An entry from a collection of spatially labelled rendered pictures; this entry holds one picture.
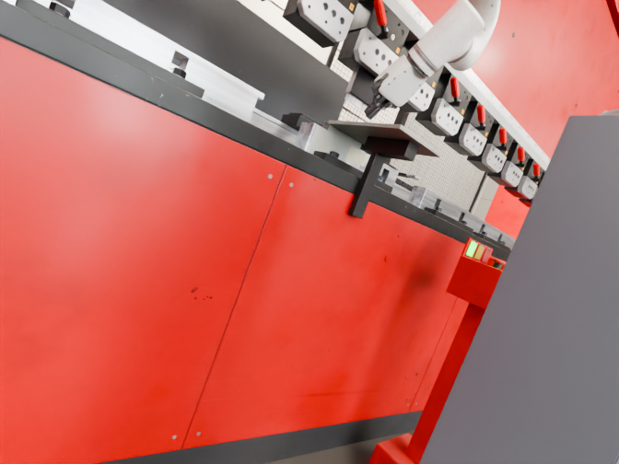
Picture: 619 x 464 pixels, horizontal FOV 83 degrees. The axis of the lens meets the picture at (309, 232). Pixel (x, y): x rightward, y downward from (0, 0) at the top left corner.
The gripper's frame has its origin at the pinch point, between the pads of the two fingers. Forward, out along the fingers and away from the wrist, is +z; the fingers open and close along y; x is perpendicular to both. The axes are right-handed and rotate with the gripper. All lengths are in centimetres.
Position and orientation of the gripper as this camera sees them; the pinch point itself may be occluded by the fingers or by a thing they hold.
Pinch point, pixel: (372, 110)
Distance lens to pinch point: 104.9
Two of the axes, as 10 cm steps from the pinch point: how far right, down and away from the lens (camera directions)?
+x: 2.0, 8.2, -5.4
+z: -6.4, 5.3, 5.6
